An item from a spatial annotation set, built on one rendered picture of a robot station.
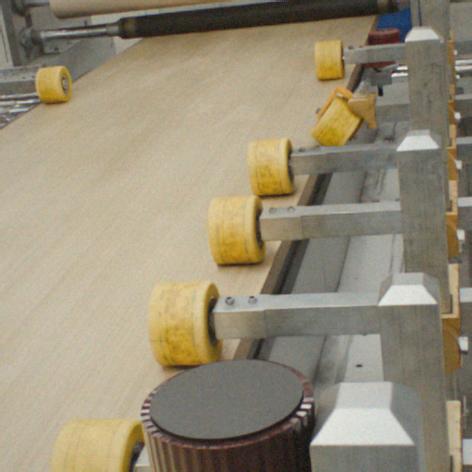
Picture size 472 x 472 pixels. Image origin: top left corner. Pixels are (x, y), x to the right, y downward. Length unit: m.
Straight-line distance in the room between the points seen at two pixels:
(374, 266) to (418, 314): 1.28
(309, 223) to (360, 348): 0.46
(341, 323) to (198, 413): 0.58
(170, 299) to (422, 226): 0.25
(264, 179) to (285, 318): 0.49
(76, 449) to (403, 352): 0.26
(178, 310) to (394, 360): 0.37
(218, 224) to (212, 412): 0.82
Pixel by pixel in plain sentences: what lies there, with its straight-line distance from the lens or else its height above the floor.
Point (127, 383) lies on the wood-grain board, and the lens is 0.96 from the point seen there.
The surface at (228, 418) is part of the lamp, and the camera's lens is 0.33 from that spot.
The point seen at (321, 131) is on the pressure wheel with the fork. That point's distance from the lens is 1.61.
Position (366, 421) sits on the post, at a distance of 0.33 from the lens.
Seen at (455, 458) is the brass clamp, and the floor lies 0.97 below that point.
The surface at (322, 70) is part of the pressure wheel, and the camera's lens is 2.10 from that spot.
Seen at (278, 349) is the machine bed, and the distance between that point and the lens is 1.24.
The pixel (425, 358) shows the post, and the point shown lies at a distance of 0.59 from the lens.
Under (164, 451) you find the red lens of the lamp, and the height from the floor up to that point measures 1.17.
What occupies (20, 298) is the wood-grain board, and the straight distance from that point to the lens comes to 1.21.
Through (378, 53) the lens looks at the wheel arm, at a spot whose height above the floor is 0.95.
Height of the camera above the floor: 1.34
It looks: 20 degrees down
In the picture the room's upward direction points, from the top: 8 degrees counter-clockwise
